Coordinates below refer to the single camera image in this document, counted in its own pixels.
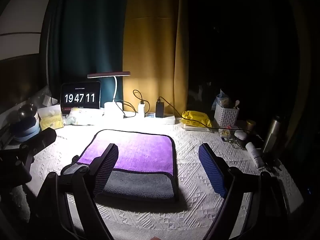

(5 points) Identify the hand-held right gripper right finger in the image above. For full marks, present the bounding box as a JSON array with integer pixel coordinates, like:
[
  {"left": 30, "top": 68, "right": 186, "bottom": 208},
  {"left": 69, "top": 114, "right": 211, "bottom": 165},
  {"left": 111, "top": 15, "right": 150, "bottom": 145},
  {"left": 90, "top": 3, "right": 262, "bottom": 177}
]
[{"left": 198, "top": 143, "right": 288, "bottom": 240}]

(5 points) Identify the purple and grey towel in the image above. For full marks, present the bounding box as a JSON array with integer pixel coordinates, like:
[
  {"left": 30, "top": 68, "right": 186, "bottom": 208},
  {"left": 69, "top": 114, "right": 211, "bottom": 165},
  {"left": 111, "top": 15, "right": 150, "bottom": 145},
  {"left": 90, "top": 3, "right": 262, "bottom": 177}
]
[{"left": 61, "top": 129, "right": 180, "bottom": 202}]

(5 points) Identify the white tube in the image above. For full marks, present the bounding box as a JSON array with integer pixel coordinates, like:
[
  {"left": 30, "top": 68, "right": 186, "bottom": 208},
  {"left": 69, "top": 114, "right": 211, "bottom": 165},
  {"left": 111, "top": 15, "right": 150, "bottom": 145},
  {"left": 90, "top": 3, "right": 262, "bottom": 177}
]
[{"left": 245, "top": 142, "right": 266, "bottom": 170}]

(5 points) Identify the blue packet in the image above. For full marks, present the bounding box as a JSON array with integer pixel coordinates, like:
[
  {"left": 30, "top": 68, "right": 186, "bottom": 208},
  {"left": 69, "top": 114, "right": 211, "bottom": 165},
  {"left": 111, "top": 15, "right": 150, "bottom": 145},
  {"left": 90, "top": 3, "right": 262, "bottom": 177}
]
[{"left": 212, "top": 89, "right": 231, "bottom": 110}]

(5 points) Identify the yellow curtain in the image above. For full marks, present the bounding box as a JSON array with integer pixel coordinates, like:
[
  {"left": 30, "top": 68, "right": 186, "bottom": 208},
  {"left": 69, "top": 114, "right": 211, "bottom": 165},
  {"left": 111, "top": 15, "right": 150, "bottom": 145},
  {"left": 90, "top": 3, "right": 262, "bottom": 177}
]
[{"left": 122, "top": 0, "right": 190, "bottom": 119}]

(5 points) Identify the clear plastic wipes packet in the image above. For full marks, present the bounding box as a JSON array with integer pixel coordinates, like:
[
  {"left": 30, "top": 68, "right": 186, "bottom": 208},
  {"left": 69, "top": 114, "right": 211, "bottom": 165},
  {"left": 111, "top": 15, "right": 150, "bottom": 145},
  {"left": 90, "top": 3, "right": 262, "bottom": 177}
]
[{"left": 63, "top": 107, "right": 104, "bottom": 126}]

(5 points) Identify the white desk lamp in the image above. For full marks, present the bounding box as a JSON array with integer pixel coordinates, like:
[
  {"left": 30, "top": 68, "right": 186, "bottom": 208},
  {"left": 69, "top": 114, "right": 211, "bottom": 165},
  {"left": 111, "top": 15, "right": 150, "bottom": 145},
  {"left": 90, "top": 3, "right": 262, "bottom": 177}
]
[{"left": 87, "top": 71, "right": 131, "bottom": 118}]

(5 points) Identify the white perforated basket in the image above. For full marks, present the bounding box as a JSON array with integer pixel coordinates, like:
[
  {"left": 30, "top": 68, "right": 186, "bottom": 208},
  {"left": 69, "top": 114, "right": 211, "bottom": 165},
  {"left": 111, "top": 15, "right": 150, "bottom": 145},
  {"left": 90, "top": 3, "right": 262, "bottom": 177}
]
[{"left": 214, "top": 102, "right": 240, "bottom": 128}]

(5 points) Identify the black cable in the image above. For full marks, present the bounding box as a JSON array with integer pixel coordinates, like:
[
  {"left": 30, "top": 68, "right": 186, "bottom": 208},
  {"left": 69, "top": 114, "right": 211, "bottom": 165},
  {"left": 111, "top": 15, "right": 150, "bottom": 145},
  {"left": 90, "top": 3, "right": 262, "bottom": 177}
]
[
  {"left": 114, "top": 89, "right": 150, "bottom": 119},
  {"left": 158, "top": 96, "right": 252, "bottom": 133}
]

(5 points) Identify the white textured tablecloth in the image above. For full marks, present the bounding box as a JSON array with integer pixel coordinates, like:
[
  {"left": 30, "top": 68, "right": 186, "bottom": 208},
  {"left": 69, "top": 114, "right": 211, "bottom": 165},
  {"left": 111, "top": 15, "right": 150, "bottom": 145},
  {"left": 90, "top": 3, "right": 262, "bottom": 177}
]
[{"left": 5, "top": 121, "right": 305, "bottom": 240}]

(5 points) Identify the tablet with clock display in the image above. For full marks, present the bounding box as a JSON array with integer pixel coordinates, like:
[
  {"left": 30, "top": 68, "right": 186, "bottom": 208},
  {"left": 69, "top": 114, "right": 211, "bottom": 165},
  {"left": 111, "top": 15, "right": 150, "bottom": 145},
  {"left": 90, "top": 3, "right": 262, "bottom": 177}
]
[{"left": 60, "top": 81, "right": 102, "bottom": 117}]

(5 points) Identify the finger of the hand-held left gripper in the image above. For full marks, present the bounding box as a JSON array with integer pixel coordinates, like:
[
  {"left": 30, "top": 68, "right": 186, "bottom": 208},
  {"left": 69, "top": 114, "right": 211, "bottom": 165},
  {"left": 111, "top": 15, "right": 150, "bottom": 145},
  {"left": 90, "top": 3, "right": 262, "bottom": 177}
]
[{"left": 19, "top": 127, "right": 57, "bottom": 156}]

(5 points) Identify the steel vacuum bottle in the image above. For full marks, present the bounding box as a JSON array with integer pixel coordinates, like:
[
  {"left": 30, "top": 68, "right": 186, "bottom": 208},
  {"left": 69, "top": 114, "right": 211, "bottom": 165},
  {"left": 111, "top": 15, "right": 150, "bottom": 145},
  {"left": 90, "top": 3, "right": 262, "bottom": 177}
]
[{"left": 262, "top": 115, "right": 282, "bottom": 156}]

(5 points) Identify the yellow wipes packet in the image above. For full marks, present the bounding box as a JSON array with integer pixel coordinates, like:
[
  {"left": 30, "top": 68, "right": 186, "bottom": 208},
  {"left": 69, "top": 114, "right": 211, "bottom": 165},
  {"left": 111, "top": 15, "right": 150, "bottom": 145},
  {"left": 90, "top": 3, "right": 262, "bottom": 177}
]
[{"left": 180, "top": 110, "right": 212, "bottom": 130}]

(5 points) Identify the yellow tissue pack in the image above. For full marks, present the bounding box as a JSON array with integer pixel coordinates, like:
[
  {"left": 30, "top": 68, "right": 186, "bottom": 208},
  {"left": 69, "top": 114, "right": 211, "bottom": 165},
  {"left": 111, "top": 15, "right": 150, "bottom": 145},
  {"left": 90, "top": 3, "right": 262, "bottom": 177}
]
[{"left": 39, "top": 112, "right": 64, "bottom": 131}]

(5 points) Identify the teal curtain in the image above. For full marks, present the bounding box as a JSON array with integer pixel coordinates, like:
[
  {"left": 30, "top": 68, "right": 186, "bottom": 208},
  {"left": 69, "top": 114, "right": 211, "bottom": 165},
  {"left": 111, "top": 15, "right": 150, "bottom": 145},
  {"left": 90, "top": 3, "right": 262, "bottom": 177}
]
[{"left": 47, "top": 0, "right": 131, "bottom": 107}]

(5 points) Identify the white power strip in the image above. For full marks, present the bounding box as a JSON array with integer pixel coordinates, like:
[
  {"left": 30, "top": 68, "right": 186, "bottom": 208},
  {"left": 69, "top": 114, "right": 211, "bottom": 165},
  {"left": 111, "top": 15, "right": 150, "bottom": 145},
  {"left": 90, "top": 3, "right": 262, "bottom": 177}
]
[{"left": 144, "top": 112, "right": 176, "bottom": 125}]

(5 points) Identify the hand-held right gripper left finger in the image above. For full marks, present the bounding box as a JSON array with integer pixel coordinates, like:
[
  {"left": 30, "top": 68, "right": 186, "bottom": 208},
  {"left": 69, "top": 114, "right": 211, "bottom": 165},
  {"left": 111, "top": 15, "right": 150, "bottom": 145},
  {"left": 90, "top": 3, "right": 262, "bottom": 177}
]
[{"left": 35, "top": 143, "right": 119, "bottom": 240}]

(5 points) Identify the blue round container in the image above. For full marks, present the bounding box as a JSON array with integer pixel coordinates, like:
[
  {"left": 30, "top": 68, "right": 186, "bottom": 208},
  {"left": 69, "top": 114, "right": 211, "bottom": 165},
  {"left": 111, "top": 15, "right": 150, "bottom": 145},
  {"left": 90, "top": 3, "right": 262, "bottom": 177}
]
[{"left": 9, "top": 104, "right": 42, "bottom": 142}]

